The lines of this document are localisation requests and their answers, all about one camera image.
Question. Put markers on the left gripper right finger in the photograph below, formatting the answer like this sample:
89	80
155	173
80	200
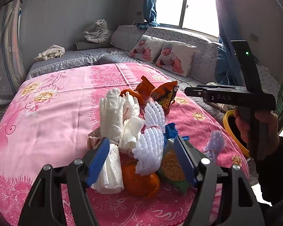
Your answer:
238	204

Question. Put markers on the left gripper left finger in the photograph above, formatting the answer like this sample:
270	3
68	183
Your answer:
44	204

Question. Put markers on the orange snack wrapper bundle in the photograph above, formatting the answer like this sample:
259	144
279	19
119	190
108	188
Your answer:
145	87

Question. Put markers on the person's right forearm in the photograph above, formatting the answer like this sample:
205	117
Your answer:
270	175

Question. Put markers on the yellow rimmed trash bin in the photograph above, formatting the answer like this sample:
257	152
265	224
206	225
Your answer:
229	122

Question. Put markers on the person's right hand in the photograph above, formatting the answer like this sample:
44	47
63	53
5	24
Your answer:
271	119

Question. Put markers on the blue curtain right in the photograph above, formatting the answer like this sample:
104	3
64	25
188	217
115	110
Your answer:
227	70

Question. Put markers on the blue curtain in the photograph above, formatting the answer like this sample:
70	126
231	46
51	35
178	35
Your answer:
150	15
227	70

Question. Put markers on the lavender foam net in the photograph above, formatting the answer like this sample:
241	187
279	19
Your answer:
214	146

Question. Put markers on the grey quilted sofa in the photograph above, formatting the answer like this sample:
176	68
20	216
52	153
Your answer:
123	40

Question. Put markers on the green noodle snack packet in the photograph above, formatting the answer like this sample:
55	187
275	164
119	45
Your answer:
171	170

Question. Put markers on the pink floral bedsheet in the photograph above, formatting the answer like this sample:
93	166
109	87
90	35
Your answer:
48	122

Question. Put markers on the blue plastic scrap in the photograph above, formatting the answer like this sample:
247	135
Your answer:
170	132

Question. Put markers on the red yellow snack bag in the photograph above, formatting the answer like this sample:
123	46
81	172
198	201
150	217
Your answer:
165	95

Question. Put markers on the right baby print pillow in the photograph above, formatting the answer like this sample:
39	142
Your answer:
176	57

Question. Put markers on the baby print pillow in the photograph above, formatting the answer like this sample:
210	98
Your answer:
147	48
176	57

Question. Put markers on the orange peel front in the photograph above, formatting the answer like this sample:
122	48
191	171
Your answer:
147	186

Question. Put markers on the orange peel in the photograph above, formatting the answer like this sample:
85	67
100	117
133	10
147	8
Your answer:
134	93
147	186

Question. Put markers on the orange peel back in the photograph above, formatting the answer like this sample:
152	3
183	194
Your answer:
134	93

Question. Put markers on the window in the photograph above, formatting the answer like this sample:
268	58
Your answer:
194	15

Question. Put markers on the left baby print pillow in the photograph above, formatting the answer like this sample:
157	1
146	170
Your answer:
147	48

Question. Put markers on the white plastic glove bundle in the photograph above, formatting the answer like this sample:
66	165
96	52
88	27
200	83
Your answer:
114	108

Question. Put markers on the blue curtain left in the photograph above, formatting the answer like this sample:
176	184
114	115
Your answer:
150	15

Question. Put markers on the striped cloth covered cabinet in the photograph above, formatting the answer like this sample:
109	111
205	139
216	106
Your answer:
12	71

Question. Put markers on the crumpled cream cloth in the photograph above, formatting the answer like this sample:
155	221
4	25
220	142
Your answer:
55	51

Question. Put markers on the white tiger plush toy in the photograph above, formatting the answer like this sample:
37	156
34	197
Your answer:
98	32

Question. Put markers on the grey flat cushion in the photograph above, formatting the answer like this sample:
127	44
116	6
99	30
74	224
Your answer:
86	45

